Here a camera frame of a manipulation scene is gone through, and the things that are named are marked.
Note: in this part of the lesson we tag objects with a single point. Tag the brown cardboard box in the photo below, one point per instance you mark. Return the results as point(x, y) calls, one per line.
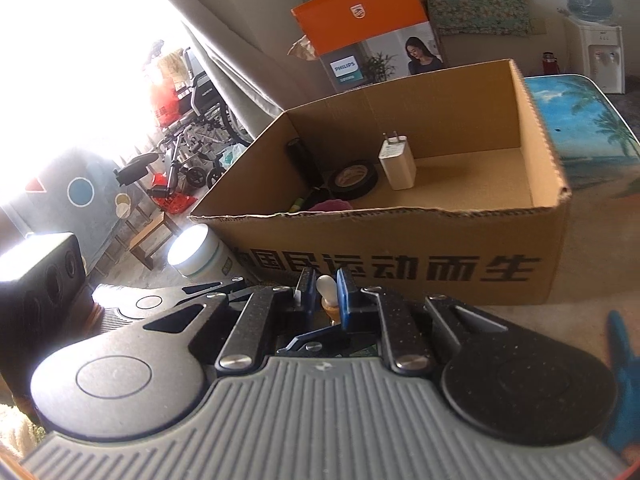
point(484, 222)

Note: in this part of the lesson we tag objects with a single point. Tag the folded wheelchair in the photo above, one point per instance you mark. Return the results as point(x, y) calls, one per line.
point(196, 143)

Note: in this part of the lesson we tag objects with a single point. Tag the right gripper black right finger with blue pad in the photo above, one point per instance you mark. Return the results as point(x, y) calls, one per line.
point(383, 312)

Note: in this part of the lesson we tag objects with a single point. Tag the white USB wall charger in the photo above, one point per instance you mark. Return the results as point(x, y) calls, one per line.
point(397, 161)

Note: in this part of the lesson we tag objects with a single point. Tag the white green supplement can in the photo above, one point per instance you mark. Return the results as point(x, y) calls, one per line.
point(199, 255)

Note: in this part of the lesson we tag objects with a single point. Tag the white water dispenser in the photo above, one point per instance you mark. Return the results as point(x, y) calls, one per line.
point(596, 50)

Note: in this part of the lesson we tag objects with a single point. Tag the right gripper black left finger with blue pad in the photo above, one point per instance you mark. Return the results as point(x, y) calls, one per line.
point(271, 314)

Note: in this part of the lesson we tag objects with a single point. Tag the orange Philips product box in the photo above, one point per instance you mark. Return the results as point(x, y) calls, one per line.
point(361, 42)

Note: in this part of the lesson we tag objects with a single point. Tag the beach print table mat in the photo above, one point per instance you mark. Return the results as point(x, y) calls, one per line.
point(594, 300)

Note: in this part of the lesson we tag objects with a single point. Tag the beige curtain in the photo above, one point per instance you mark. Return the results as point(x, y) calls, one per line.
point(243, 47)

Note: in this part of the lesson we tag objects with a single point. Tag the grey dotted rug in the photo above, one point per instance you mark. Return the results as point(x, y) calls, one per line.
point(75, 193)

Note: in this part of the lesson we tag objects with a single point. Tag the green dropper bottle orange collar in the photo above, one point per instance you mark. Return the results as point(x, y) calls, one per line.
point(327, 289)

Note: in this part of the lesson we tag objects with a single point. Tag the black speaker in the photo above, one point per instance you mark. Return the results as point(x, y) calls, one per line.
point(40, 278)

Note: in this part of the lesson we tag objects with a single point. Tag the red bottle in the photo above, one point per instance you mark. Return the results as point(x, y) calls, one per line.
point(549, 63)

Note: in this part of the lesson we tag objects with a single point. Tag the small wooden stool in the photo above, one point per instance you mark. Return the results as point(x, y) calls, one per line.
point(144, 245)

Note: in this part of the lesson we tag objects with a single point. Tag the black tape roll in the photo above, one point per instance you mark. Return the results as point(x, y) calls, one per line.
point(353, 181)

